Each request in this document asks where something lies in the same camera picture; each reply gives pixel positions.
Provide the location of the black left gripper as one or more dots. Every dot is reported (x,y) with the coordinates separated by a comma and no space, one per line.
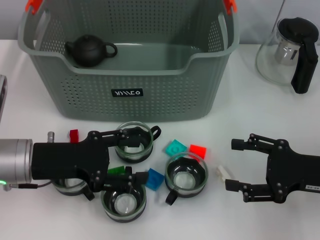
(65,160)

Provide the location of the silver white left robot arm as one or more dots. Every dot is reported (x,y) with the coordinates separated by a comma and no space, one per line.
(15,162)

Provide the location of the silver camera mount bracket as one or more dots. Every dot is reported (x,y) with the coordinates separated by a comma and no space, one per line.
(51,137)

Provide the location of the blue square block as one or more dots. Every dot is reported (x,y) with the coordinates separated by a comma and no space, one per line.
(155,178)

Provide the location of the black clay teapot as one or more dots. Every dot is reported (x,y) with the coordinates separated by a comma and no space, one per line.
(87,51)

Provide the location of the white plastic block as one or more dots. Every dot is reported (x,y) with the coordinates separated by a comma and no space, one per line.
(222,172)

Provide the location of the teal square block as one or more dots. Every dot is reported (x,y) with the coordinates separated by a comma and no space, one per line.
(175,148)

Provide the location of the dark red long block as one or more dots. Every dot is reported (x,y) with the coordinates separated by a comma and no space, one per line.
(74,136)

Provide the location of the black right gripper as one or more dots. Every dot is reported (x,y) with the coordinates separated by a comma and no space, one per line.
(295,172)

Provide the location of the green plastic block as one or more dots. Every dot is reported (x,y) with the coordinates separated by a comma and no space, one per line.
(116,170)

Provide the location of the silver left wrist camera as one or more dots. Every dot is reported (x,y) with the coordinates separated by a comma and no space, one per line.
(2,95)

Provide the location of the glass teacup black sleeve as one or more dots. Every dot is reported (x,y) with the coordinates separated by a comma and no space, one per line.
(132,157)
(123,202)
(66,185)
(186,180)

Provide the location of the grey-green perforated storage bin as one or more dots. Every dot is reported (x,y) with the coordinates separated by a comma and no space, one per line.
(160,100)

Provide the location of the orange-red flat block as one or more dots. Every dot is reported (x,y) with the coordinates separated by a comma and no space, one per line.
(198,150)

